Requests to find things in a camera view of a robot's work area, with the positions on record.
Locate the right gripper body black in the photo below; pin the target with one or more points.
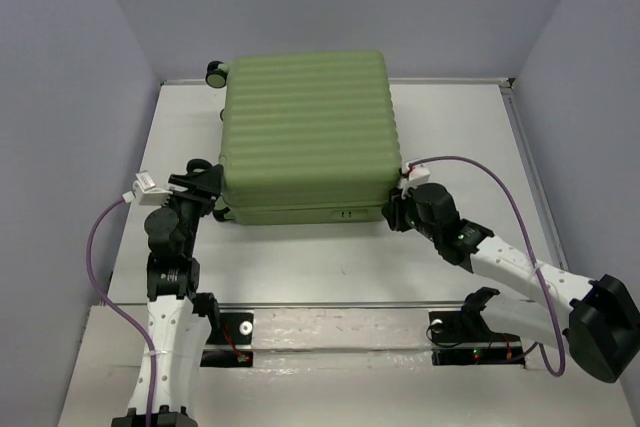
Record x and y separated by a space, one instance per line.
404 214

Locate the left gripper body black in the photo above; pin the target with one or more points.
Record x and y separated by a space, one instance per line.
190 206

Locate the green hard-shell suitcase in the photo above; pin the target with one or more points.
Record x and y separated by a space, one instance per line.
307 138

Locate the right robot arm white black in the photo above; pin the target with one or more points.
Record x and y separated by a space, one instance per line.
596 321

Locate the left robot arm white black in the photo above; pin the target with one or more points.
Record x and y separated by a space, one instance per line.
180 318

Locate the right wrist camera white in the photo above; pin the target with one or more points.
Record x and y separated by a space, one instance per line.
415 171

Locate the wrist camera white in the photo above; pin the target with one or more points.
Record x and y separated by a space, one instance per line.
415 171
145 192

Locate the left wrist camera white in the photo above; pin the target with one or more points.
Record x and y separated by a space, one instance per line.
145 192

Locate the aluminium rail front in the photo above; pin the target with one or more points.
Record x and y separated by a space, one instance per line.
450 304

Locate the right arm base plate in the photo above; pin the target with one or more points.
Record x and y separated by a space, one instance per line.
458 339

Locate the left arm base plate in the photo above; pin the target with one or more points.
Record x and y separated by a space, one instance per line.
230 346

